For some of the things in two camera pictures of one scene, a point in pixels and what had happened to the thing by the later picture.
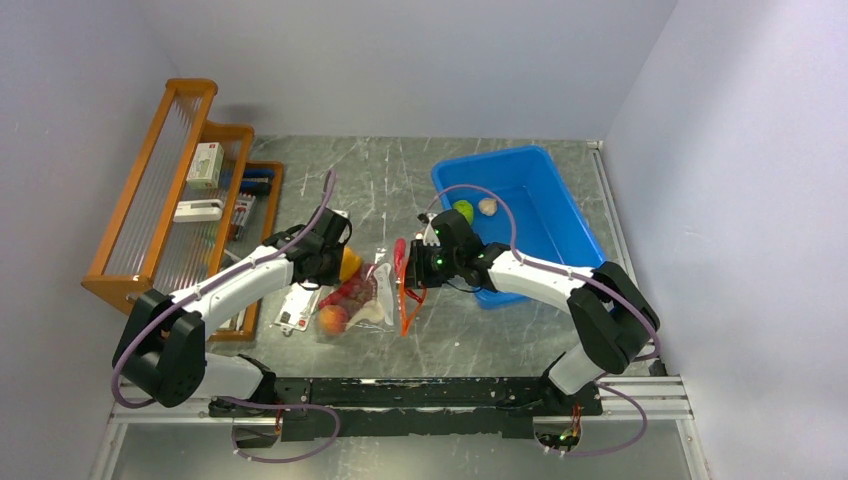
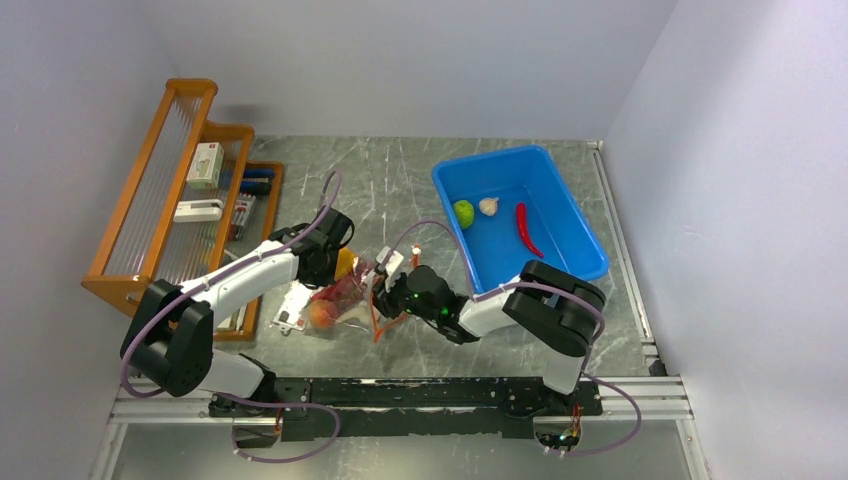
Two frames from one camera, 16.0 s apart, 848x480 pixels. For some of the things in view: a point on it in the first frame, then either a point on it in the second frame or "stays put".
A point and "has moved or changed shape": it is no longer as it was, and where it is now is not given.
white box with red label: x=206 y=166 stays put
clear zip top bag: x=371 y=297 has moved or changed shape
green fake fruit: x=465 y=208 stays put
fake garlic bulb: x=487 y=206 stays put
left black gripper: x=331 y=277 stays put
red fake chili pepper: x=400 y=249 to x=521 y=215
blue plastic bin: x=515 y=197 stays put
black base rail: x=346 y=407 stays put
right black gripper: x=417 y=274 to x=384 y=298
